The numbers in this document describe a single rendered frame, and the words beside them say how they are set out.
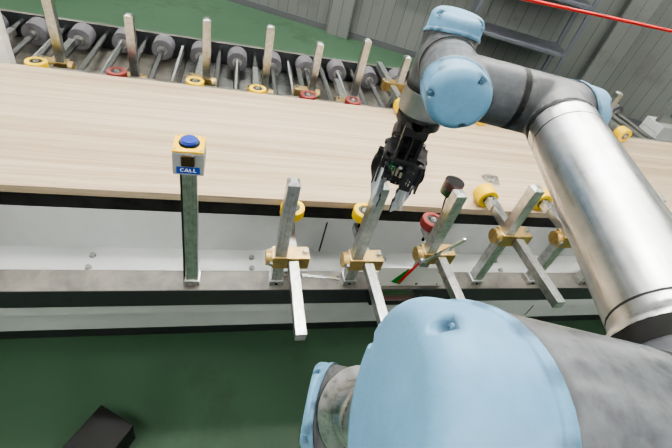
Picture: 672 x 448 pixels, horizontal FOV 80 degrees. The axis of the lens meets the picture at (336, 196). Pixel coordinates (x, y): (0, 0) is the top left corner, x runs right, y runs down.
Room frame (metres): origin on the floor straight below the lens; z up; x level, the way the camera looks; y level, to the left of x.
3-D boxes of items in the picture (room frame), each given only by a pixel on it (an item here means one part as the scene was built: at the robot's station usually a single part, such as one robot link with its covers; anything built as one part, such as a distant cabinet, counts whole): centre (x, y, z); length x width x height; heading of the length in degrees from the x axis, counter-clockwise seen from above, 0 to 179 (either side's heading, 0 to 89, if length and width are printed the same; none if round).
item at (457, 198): (0.99, -0.35, 0.89); 0.04 x 0.04 x 0.48; 20
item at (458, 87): (0.49, -0.12, 1.61); 0.11 x 0.11 x 0.08; 3
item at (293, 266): (0.78, 0.06, 0.81); 0.44 x 0.03 x 0.04; 20
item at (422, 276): (0.96, -0.33, 0.75); 0.26 x 0.01 x 0.10; 110
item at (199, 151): (0.74, 0.36, 1.18); 0.07 x 0.07 x 0.08; 20
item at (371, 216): (0.91, -0.12, 0.90); 0.04 x 0.04 x 0.48; 20
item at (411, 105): (0.58, -0.09, 1.54); 0.08 x 0.08 x 0.05
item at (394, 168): (0.58, -0.09, 1.45); 0.09 x 0.08 x 0.12; 176
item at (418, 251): (1.00, -0.37, 0.85); 0.14 x 0.06 x 0.05; 110
